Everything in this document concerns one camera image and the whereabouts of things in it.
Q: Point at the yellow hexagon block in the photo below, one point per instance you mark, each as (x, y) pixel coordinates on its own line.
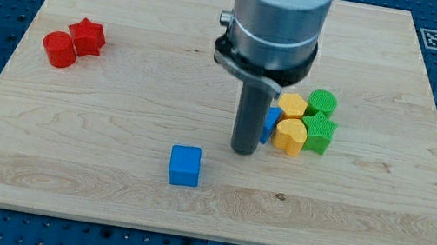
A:
(292, 106)

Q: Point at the green star block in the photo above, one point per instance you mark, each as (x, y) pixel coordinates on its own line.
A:
(320, 130)

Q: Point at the white fiducial marker tag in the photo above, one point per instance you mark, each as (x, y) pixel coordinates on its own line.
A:
(429, 38)

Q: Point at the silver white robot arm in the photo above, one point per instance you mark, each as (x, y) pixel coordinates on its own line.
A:
(270, 44)

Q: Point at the light wooden board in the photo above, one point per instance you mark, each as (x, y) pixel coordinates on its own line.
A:
(93, 141)

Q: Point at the blue triangle block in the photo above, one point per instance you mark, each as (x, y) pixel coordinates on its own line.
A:
(272, 118)

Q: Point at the green cylinder block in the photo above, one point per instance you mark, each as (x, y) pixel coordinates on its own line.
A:
(321, 101)

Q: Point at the red cylinder block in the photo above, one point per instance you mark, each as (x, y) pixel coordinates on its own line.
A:
(59, 49)

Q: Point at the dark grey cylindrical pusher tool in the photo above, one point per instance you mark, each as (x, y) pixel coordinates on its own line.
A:
(250, 118)

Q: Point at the red star block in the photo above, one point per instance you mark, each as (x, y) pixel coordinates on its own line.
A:
(88, 37)

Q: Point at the blue cube block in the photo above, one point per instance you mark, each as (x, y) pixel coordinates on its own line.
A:
(184, 167)

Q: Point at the yellow heart block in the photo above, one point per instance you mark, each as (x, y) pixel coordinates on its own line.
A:
(290, 136)

